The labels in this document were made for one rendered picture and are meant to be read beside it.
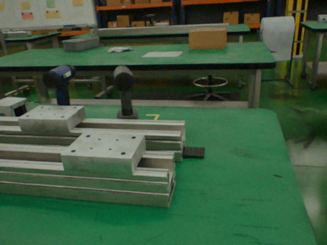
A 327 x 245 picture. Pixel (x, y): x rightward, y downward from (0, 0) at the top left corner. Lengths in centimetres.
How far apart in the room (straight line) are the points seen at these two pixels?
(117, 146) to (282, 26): 364
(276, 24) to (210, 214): 364
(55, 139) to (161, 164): 37
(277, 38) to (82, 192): 368
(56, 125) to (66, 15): 309
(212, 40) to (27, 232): 218
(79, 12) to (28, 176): 319
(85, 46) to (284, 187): 261
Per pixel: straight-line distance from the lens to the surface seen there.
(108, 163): 61
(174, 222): 61
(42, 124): 90
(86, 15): 376
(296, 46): 621
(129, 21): 1078
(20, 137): 97
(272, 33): 409
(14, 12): 431
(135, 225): 62
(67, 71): 110
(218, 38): 255
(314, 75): 404
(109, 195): 67
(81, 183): 68
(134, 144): 64
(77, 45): 300
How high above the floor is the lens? 120
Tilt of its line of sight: 23 degrees down
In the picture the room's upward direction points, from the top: 4 degrees counter-clockwise
